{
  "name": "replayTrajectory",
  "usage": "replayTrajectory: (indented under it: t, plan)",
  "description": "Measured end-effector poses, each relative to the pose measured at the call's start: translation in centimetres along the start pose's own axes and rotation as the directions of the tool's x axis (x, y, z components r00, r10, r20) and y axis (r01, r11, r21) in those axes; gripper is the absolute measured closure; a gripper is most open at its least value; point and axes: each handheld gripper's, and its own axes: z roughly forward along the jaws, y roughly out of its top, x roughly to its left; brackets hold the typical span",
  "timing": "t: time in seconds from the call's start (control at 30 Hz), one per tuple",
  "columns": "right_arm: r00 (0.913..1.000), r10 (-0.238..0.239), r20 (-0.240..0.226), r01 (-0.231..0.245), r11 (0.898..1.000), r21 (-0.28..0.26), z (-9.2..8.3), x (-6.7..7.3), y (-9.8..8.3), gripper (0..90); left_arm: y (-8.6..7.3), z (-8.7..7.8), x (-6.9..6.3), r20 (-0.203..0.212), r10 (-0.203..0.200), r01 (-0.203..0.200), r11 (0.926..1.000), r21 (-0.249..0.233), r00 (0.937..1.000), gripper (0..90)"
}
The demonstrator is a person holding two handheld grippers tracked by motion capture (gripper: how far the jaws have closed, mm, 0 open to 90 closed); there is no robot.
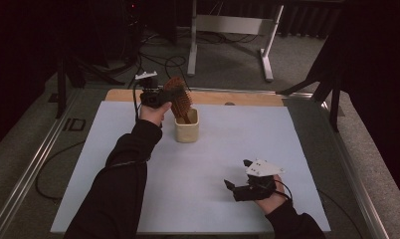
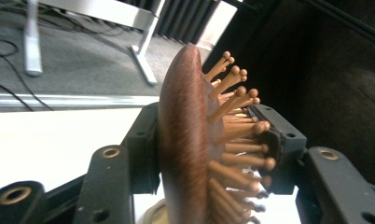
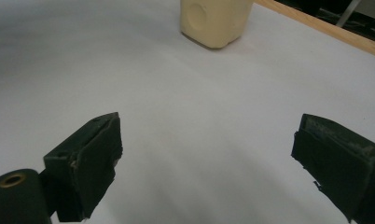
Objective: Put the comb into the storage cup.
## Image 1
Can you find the black cable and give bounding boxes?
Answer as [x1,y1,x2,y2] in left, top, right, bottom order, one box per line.
[316,188,365,239]
[34,140,87,202]

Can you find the black tripod stand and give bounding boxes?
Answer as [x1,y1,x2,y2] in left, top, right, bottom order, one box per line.
[54,49,126,120]
[275,33,344,133]

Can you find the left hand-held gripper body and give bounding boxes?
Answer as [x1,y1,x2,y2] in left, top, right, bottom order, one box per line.
[133,71,168,110]

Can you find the person's right hand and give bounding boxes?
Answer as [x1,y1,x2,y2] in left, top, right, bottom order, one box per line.
[253,174,291,216]

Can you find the brown wooden hairbrush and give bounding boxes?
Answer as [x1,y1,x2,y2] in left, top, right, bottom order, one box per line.
[163,76,194,125]

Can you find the aluminium rail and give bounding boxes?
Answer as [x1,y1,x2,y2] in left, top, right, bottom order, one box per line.
[0,89,83,239]
[319,99,392,239]

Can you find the wooden table board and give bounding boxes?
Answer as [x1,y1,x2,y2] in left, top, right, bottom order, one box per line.
[104,88,285,108]

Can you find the cream square cup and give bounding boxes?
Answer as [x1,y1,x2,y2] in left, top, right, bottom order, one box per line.
[173,108,201,144]

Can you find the black floor cables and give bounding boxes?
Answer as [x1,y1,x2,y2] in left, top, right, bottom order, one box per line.
[127,31,193,91]

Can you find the pale blue table mat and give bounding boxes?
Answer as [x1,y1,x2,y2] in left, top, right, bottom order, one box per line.
[50,101,332,235]

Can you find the white metal stand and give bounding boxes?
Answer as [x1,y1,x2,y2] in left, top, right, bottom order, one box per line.
[186,0,285,84]

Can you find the right hand-held gripper cable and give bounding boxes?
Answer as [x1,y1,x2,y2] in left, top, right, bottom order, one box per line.
[273,184,295,203]

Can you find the left hand-held gripper cable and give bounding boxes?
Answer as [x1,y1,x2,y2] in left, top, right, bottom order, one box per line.
[131,81,143,123]

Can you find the hand-held gripper cable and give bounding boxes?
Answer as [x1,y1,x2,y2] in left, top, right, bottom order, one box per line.
[273,184,295,203]
[131,81,143,123]

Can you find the person's left hand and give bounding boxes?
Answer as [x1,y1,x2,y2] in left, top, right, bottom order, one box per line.
[138,101,173,129]

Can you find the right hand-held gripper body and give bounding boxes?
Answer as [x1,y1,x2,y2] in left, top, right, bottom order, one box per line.
[233,158,287,203]

